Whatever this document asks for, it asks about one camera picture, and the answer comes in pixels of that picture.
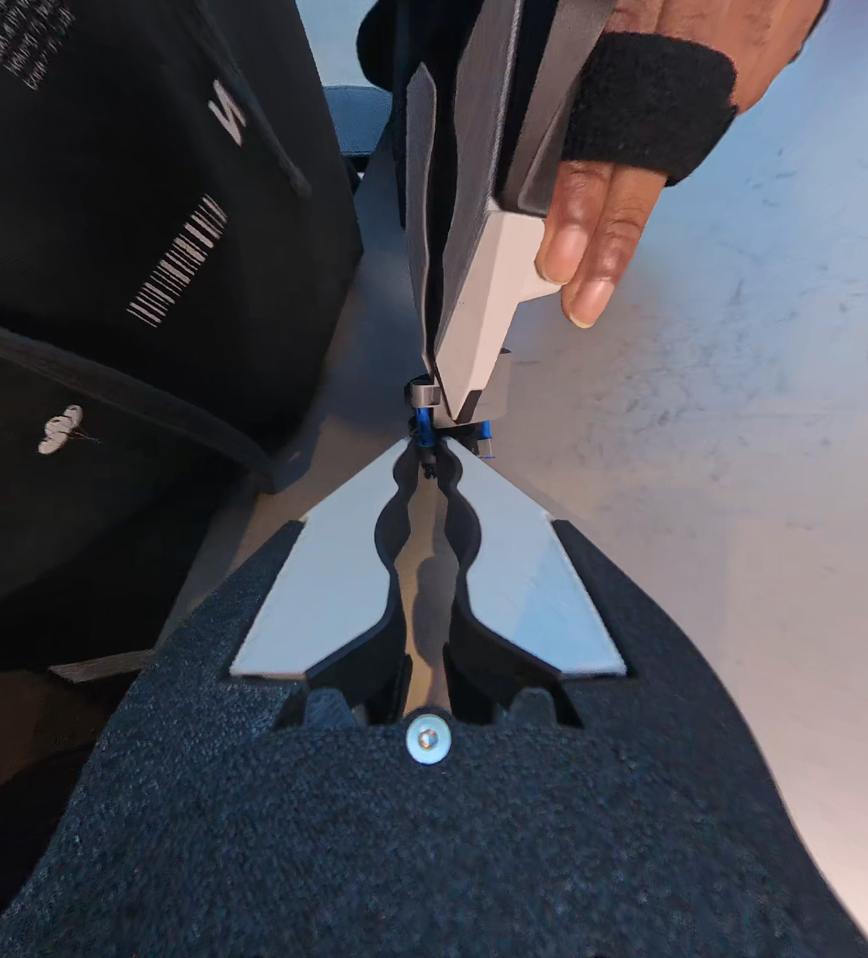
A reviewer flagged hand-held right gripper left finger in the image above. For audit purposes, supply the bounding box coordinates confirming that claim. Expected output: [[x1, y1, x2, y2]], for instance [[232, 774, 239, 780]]
[[230, 436, 415, 724]]

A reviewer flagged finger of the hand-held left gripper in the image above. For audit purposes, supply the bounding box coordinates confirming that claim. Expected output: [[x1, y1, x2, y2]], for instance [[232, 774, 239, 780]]
[[404, 62, 442, 379], [434, 0, 564, 424]]

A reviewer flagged grey chair seat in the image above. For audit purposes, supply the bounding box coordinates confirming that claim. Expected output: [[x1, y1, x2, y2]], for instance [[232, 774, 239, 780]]
[[321, 84, 393, 158]]

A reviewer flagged grey toy bracket piece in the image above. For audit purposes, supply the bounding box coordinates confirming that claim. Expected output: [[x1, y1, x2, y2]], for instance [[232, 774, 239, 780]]
[[467, 346, 516, 429]]

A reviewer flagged grey desk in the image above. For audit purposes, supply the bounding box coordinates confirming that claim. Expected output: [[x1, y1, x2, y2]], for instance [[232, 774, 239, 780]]
[[153, 0, 868, 958]]

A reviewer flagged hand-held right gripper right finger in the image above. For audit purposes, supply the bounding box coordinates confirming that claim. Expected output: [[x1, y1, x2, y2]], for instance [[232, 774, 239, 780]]
[[437, 436, 628, 724]]

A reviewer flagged person's black printed hoodie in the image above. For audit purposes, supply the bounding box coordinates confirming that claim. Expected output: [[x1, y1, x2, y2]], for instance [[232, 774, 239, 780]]
[[0, 0, 363, 675]]

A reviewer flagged person's left hand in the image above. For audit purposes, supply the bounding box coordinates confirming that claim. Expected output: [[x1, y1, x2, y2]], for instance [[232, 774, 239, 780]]
[[533, 0, 833, 332]]

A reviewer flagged black toy wheel assembly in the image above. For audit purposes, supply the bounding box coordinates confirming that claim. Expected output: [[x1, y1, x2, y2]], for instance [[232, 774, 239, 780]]
[[402, 380, 496, 480]]

